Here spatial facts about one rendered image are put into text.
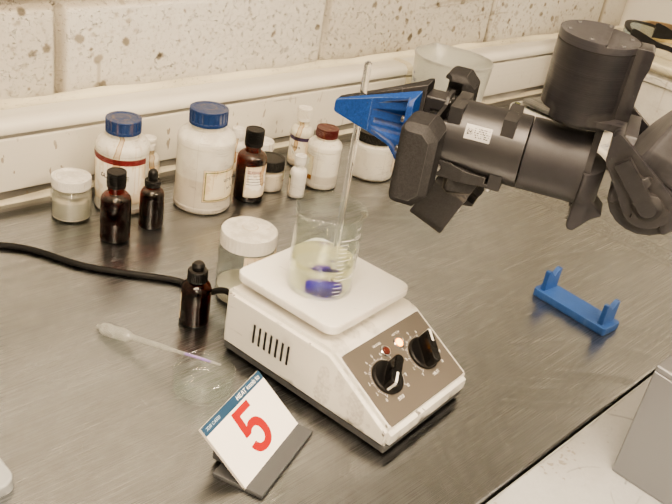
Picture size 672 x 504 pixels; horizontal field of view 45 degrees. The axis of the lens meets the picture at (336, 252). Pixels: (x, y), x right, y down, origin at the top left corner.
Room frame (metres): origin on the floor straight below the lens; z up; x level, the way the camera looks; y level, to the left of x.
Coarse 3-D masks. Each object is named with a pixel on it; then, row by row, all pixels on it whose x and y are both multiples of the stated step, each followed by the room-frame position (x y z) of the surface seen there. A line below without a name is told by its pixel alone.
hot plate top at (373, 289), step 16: (272, 256) 0.68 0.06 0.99; (288, 256) 0.68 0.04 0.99; (240, 272) 0.64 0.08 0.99; (256, 272) 0.64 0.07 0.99; (272, 272) 0.65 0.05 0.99; (368, 272) 0.68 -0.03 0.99; (384, 272) 0.69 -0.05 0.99; (256, 288) 0.63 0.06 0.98; (272, 288) 0.62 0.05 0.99; (288, 288) 0.63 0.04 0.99; (352, 288) 0.65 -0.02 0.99; (368, 288) 0.65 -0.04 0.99; (384, 288) 0.66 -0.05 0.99; (400, 288) 0.66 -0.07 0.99; (288, 304) 0.60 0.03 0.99; (304, 304) 0.61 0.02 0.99; (320, 304) 0.61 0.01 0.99; (336, 304) 0.62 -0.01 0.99; (352, 304) 0.62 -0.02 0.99; (368, 304) 0.62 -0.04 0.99; (384, 304) 0.64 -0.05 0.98; (304, 320) 0.59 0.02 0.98; (320, 320) 0.59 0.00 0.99; (336, 320) 0.59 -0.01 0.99; (352, 320) 0.60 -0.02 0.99
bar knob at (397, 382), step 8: (384, 360) 0.59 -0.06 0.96; (392, 360) 0.58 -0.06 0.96; (400, 360) 0.58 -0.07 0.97; (376, 368) 0.57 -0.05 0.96; (384, 368) 0.58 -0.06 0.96; (392, 368) 0.57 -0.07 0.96; (400, 368) 0.57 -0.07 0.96; (376, 376) 0.57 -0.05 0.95; (384, 376) 0.57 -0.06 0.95; (392, 376) 0.56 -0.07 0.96; (400, 376) 0.57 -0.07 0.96; (376, 384) 0.56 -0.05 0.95; (384, 384) 0.56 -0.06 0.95; (392, 384) 0.56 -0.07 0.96; (400, 384) 0.57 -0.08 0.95; (384, 392) 0.56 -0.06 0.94; (392, 392) 0.56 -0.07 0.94
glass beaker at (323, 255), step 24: (312, 192) 0.67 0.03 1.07; (336, 192) 0.68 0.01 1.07; (312, 216) 0.67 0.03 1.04; (336, 216) 0.67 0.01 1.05; (360, 216) 0.65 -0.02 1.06; (312, 240) 0.62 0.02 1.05; (336, 240) 0.62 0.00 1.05; (360, 240) 0.64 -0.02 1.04; (288, 264) 0.64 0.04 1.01; (312, 264) 0.61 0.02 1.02; (336, 264) 0.62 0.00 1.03; (312, 288) 0.61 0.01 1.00; (336, 288) 0.62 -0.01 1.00
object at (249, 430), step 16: (256, 400) 0.54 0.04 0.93; (272, 400) 0.55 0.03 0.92; (240, 416) 0.51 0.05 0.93; (256, 416) 0.52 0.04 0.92; (272, 416) 0.53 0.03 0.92; (288, 416) 0.55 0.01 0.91; (224, 432) 0.49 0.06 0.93; (240, 432) 0.50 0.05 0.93; (256, 432) 0.51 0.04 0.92; (272, 432) 0.52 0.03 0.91; (224, 448) 0.48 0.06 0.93; (240, 448) 0.49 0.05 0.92; (256, 448) 0.50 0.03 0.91; (240, 464) 0.48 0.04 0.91
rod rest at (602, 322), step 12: (552, 276) 0.86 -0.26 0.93; (540, 288) 0.86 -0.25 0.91; (552, 288) 0.86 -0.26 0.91; (552, 300) 0.84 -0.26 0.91; (564, 300) 0.84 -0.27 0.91; (576, 300) 0.84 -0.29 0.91; (564, 312) 0.82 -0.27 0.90; (576, 312) 0.82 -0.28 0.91; (588, 312) 0.82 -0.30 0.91; (600, 312) 0.83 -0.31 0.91; (612, 312) 0.81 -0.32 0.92; (588, 324) 0.80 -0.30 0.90; (600, 324) 0.80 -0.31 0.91; (612, 324) 0.80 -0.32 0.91
